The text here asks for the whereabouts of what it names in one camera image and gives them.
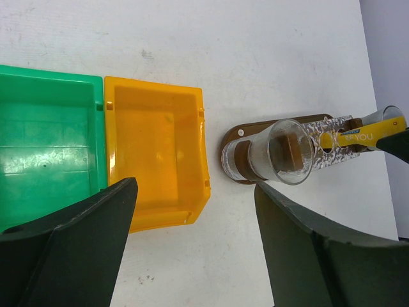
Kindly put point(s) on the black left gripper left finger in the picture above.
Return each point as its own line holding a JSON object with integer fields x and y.
{"x": 70, "y": 257}

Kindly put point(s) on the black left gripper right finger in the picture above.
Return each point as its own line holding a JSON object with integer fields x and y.
{"x": 315, "y": 261}

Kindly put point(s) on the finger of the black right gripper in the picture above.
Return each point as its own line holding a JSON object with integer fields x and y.
{"x": 396, "y": 145}

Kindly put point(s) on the yellow toothpaste tube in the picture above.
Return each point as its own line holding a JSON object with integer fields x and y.
{"x": 364, "y": 136}

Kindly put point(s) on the clear glass cup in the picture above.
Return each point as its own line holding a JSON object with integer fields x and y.
{"x": 274, "y": 153}
{"x": 380, "y": 115}

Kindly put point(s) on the dark wooden oval tray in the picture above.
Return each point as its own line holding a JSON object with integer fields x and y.
{"x": 233, "y": 134}

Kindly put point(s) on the green bin with cups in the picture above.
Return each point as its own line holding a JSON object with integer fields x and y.
{"x": 52, "y": 142}

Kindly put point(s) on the yellow bin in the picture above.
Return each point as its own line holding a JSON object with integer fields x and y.
{"x": 155, "y": 133}

